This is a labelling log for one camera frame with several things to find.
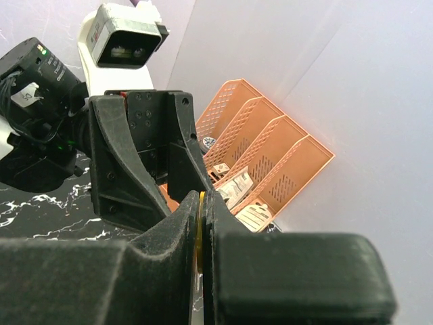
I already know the grey round tin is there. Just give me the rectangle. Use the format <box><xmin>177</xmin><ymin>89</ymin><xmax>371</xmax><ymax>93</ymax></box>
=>
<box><xmin>199</xmin><ymin>137</ymin><xmax>216</xmax><ymax>155</ymax></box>

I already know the orange plastic desk organizer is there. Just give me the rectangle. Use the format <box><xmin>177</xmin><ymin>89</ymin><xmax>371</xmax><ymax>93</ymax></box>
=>
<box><xmin>158</xmin><ymin>78</ymin><xmax>336</xmax><ymax>234</ymax></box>

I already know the oval white blister pack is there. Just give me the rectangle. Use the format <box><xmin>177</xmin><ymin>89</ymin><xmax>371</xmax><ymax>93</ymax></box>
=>
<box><xmin>235</xmin><ymin>202</ymin><xmax>273</xmax><ymax>233</ymax></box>

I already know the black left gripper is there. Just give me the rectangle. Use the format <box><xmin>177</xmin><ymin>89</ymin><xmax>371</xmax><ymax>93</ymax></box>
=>
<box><xmin>76</xmin><ymin>90</ymin><xmax>213</xmax><ymax>232</ymax></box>

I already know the yellow headed key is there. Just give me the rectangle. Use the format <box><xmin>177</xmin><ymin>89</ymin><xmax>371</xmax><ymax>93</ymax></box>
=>
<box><xmin>195</xmin><ymin>192</ymin><xmax>206</xmax><ymax>274</ymax></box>

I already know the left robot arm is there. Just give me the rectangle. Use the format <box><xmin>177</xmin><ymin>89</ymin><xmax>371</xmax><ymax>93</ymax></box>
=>
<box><xmin>1</xmin><ymin>37</ymin><xmax>213</xmax><ymax>231</ymax></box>

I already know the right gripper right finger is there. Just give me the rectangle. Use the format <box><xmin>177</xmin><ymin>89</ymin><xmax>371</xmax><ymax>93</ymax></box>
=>
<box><xmin>202</xmin><ymin>191</ymin><xmax>398</xmax><ymax>324</ymax></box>

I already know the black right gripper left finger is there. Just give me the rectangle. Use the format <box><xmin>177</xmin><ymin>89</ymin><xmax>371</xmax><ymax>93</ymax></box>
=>
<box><xmin>1</xmin><ymin>191</ymin><xmax>199</xmax><ymax>324</ymax></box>

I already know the white product packet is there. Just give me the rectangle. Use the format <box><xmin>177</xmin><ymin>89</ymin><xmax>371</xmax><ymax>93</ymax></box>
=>
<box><xmin>216</xmin><ymin>167</ymin><xmax>254</xmax><ymax>210</ymax></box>

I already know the small white card box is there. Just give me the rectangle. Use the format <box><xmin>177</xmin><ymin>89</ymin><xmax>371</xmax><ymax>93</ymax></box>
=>
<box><xmin>208</xmin><ymin>162</ymin><xmax>230</xmax><ymax>183</ymax></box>

